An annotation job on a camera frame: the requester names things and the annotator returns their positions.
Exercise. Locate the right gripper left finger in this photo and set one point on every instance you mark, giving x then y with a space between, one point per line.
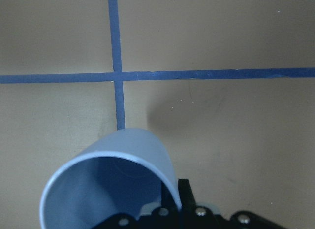
163 216

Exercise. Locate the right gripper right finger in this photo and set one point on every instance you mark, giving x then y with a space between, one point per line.
196 216

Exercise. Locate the blue cup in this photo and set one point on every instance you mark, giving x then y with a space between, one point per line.
120 173

